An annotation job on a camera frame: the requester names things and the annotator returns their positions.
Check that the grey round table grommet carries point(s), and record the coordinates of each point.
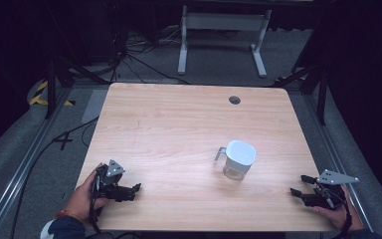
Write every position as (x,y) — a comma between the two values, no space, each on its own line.
(234,100)

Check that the black metal stand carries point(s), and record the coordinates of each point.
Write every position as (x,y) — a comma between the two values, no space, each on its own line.
(51,83)
(318,79)

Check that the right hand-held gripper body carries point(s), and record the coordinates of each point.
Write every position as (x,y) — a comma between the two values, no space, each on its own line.
(328,194)

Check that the aluminium floor rail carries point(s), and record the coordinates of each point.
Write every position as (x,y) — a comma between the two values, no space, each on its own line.
(16,172)
(331,149)

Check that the white metal desk frame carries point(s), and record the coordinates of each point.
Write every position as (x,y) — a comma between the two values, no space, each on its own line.
(224,22)

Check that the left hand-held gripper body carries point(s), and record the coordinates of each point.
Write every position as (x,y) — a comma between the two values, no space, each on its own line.
(111,182)

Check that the person's right hand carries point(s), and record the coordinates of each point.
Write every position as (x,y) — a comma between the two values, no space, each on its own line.
(343,214)

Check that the person's left hand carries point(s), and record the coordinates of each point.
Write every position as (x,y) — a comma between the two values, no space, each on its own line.
(83,197)

